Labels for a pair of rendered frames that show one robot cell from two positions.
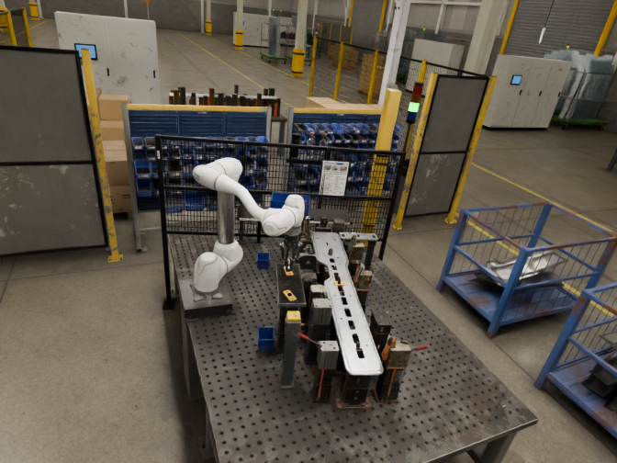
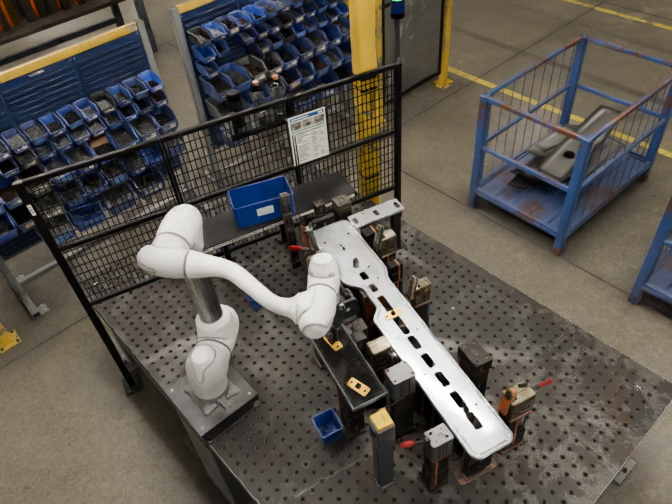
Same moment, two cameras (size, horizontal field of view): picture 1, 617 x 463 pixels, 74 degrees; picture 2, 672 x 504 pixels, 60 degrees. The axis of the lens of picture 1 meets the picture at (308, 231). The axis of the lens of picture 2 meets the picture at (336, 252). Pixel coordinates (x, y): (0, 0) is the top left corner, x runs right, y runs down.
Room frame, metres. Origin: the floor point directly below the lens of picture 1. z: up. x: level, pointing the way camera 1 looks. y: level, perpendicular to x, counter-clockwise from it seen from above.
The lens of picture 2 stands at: (0.57, 0.34, 2.97)
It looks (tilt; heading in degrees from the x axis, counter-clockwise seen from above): 44 degrees down; 347
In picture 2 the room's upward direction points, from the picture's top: 6 degrees counter-clockwise
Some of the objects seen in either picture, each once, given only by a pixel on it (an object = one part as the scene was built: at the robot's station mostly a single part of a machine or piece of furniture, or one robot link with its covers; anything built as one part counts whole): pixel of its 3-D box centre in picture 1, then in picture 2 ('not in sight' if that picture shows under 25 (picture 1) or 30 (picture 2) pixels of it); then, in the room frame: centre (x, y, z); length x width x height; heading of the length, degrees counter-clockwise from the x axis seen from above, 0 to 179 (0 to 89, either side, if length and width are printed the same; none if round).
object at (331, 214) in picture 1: (294, 215); (271, 211); (2.94, 0.13, 1.02); 0.90 x 0.22 x 0.03; 100
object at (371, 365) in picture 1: (341, 286); (397, 317); (2.07, -0.24, 1.00); 1.38 x 0.22 x 0.02; 10
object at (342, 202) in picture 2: (336, 241); (343, 225); (2.84, -0.23, 0.88); 0.08 x 0.08 x 0.36; 10
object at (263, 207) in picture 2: (289, 205); (261, 201); (2.93, 0.17, 1.10); 0.30 x 0.17 x 0.13; 92
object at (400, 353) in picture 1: (391, 371); (512, 417); (1.54, -0.51, 0.88); 0.15 x 0.11 x 0.36; 100
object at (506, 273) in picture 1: (521, 265); (571, 140); (3.55, -2.14, 0.47); 1.20 x 0.80 x 0.95; 115
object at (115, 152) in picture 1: (92, 163); not in sight; (4.73, 2.76, 0.52); 1.21 x 0.81 x 1.05; 30
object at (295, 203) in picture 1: (293, 210); (323, 276); (1.90, 0.09, 1.54); 0.13 x 0.11 x 0.16; 156
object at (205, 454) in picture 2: (207, 345); (232, 443); (2.11, 0.61, 0.33); 0.31 x 0.31 x 0.66; 26
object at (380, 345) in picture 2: (315, 314); (380, 371); (1.90, -0.10, 0.89); 0.13 x 0.11 x 0.38; 100
